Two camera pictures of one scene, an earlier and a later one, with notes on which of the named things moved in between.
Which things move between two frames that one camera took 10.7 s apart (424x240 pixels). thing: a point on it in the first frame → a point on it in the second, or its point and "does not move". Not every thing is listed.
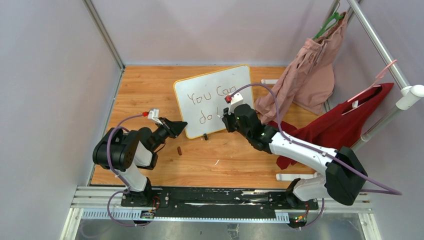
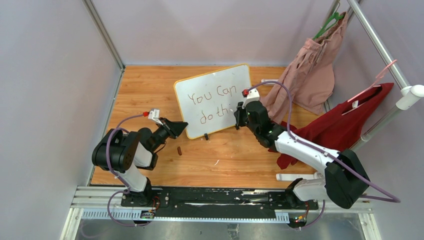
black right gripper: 227,119 → 239,114
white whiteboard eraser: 269,81 does not move
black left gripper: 175,128 does not move
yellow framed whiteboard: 202,98 does not move
